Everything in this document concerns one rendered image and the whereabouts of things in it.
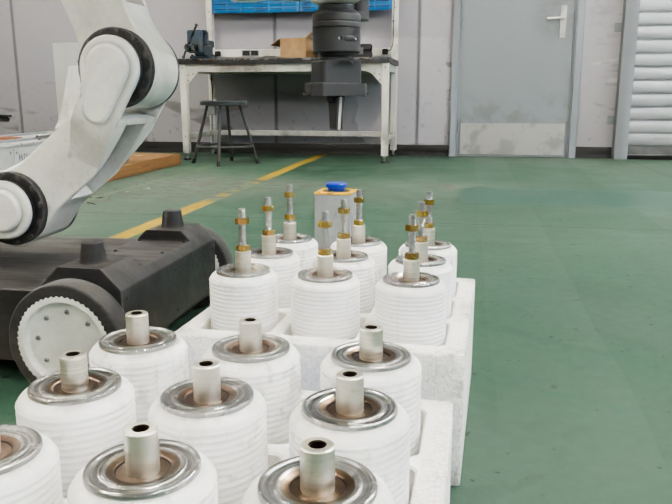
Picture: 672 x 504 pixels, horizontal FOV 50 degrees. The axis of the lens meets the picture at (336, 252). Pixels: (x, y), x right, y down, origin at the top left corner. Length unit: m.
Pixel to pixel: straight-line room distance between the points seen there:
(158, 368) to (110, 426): 0.11
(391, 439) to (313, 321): 0.43
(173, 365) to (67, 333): 0.55
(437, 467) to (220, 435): 0.19
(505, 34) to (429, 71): 0.65
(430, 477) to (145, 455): 0.25
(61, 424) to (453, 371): 0.49
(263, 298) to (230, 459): 0.44
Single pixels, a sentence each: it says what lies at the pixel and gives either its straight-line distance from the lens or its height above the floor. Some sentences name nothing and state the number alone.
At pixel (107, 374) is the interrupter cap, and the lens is 0.67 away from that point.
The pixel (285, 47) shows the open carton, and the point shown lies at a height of 0.85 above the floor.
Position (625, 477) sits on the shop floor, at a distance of 1.07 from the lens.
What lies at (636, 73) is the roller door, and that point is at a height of 0.65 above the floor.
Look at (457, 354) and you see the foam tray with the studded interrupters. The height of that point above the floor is 0.18.
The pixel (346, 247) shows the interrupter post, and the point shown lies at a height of 0.27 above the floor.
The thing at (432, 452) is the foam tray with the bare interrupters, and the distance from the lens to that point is 0.68.
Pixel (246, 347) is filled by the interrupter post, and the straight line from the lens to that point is 0.70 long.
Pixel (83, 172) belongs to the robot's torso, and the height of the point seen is 0.35.
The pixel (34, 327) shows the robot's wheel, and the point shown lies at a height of 0.12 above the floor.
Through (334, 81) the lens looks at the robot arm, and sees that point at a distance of 1.34.
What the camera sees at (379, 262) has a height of 0.22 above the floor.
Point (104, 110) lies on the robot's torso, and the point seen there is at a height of 0.47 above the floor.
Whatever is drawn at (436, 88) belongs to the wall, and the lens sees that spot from 6.08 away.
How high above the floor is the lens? 0.49
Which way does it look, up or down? 12 degrees down
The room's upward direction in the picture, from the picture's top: straight up
